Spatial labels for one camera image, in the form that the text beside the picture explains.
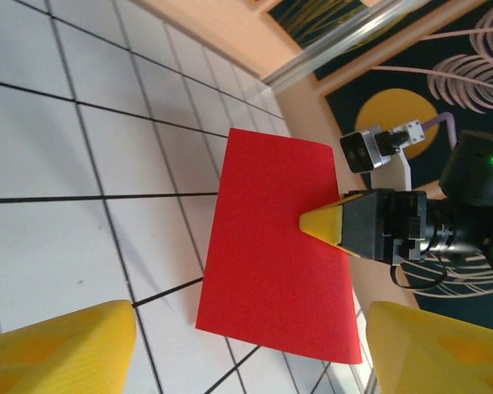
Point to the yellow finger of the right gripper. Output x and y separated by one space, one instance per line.
324 223

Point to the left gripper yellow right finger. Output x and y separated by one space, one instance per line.
439 357

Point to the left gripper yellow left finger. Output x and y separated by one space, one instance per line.
57 353

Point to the red cloth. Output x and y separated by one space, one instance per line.
263 246

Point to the aluminium frame post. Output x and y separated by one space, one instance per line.
333 45

